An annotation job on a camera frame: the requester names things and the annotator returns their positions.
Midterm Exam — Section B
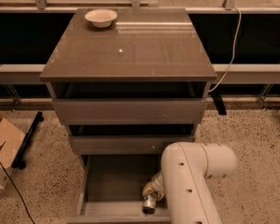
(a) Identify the green 7up can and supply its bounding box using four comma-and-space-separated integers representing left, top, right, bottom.
142, 192, 158, 214

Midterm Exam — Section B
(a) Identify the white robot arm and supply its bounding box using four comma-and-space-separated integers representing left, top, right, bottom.
143, 142, 237, 224

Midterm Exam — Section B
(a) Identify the grey middle drawer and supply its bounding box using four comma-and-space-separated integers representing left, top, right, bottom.
69, 124, 195, 155

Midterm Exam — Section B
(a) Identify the white paper bowl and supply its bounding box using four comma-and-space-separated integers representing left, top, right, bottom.
85, 9, 118, 29

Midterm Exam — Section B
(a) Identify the grey top drawer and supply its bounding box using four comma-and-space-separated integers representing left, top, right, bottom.
49, 82, 208, 125

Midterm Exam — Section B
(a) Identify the black cable on floor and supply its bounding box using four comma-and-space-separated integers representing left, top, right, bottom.
0, 147, 37, 224

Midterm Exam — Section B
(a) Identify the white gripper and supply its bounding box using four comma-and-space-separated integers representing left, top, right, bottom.
142, 172, 165, 201

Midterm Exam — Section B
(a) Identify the cardboard box left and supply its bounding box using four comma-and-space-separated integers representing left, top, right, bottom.
0, 114, 25, 190

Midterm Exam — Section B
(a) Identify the white cable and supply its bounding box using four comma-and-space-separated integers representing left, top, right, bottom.
207, 7, 243, 94

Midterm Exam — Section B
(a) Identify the black bracket behind cabinet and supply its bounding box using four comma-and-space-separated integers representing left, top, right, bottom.
211, 90, 227, 116

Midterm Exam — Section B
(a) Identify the black bar on floor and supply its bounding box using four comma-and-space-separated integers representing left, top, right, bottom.
12, 111, 44, 169

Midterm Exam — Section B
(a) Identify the grey drawer cabinet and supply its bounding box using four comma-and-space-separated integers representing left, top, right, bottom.
39, 7, 217, 173

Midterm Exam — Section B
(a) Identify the grey open bottom drawer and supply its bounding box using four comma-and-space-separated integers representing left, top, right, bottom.
66, 154, 171, 224

